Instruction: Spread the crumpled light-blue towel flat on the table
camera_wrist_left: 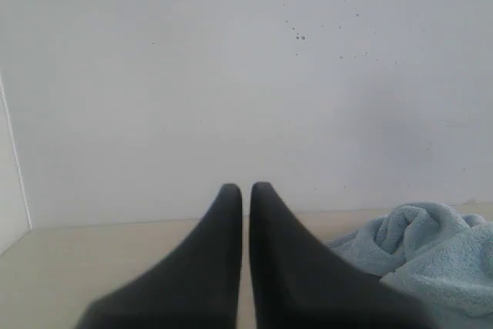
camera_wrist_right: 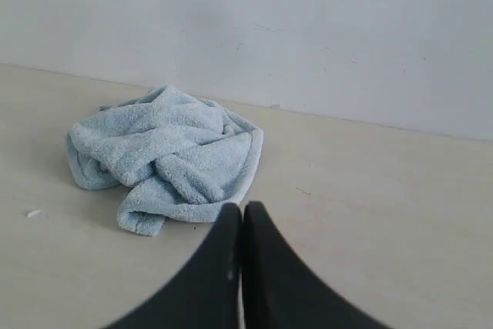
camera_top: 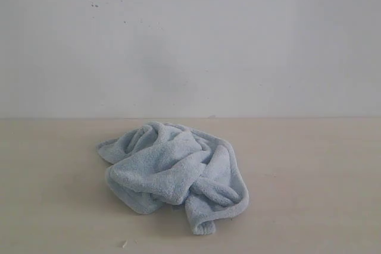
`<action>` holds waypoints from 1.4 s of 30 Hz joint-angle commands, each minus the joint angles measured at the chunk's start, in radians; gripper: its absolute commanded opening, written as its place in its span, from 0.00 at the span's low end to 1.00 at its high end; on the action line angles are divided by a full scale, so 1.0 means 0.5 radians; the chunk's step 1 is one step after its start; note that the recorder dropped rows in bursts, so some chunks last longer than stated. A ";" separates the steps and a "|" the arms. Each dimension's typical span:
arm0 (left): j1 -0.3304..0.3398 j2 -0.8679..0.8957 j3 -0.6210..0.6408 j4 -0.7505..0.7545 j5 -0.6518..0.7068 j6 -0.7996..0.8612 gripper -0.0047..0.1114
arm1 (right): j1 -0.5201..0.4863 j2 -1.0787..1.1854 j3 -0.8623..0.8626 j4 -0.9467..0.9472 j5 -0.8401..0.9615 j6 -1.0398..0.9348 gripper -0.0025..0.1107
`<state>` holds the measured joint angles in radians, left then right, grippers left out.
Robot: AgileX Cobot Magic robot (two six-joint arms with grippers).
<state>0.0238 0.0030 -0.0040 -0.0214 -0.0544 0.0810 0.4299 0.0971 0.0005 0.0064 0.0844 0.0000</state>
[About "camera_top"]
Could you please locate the light blue terry towel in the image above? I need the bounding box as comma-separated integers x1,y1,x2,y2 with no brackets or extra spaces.
97,121,249,235

